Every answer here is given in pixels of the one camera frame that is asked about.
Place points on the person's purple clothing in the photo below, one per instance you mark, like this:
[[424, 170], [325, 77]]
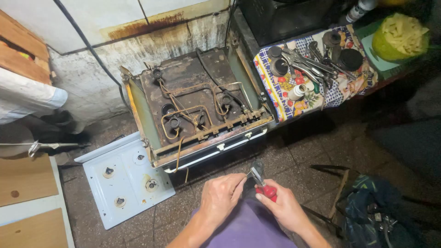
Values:
[[248, 227]]

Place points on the wooden stool frame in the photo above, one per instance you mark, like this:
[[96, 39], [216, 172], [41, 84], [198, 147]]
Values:
[[339, 193]]

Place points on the white spray bottle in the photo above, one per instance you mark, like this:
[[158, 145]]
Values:
[[358, 10]]

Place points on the rusty round burner cap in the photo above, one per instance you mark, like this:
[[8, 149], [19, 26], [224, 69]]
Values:
[[279, 67]]

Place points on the silver locking pliers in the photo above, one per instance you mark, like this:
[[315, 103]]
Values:
[[306, 63]]

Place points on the white enamel stove top cover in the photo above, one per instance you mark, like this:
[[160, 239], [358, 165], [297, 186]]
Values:
[[127, 186]]

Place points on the person's left hand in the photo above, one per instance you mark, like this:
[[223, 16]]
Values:
[[217, 199]]

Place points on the person's right hand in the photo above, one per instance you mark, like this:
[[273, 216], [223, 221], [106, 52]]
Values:
[[284, 210]]

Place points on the dark blue tool bag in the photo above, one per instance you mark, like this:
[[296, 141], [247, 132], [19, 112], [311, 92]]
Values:
[[375, 213]]

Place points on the small dark burner cap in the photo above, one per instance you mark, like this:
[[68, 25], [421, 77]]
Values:
[[275, 51]]

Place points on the wooden crate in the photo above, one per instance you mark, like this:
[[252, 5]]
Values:
[[24, 51]]

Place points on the floral patterned tablecloth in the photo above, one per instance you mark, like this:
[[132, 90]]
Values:
[[293, 100]]

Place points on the small white bottle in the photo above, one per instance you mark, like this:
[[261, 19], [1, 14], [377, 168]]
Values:
[[297, 92]]

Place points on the grey burner cap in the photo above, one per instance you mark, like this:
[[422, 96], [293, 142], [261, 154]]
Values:
[[331, 38]]

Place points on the white cabinet with wooden panels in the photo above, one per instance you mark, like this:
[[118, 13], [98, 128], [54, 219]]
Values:
[[31, 199]]

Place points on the rusty opened gas stove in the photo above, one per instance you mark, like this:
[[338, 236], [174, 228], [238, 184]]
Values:
[[193, 103]]

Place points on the metal rod with cloth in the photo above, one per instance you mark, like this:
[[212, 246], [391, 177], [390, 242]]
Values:
[[44, 145]]

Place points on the pale green cutting board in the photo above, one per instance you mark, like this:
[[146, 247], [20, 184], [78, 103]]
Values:
[[375, 60]]

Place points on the green bowl of pasta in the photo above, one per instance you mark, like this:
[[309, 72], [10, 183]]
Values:
[[399, 38]]

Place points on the large black burner cap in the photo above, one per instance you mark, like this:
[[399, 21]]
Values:
[[350, 59]]

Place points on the black rubber boot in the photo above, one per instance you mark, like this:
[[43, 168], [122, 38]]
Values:
[[63, 125]]

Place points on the silver wrench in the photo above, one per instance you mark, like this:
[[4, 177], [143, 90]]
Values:
[[315, 50]]

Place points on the white sack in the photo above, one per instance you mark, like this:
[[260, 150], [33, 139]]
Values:
[[27, 96]]

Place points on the black oven appliance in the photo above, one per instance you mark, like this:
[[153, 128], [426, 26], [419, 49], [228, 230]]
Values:
[[286, 19]]

